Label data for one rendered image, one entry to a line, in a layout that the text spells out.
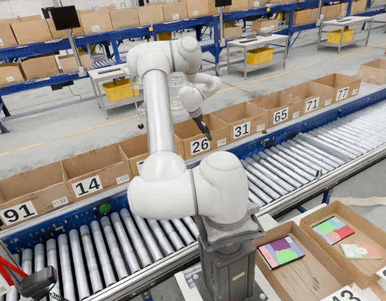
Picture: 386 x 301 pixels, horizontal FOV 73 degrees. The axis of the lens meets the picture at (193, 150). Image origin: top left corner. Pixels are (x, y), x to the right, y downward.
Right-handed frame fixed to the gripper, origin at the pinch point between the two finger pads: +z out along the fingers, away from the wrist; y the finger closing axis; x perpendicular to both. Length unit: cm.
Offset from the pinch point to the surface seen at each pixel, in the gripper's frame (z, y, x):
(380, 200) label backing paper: 148, 59, 112
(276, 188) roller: 35, 48, 13
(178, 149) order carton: -5.4, 0.4, -23.1
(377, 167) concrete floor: 167, 26, 159
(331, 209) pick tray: 32, 83, 22
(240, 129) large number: 14.8, 0.6, 26.4
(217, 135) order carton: 5.5, 0.6, 6.9
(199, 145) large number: 2.3, 0.7, -8.8
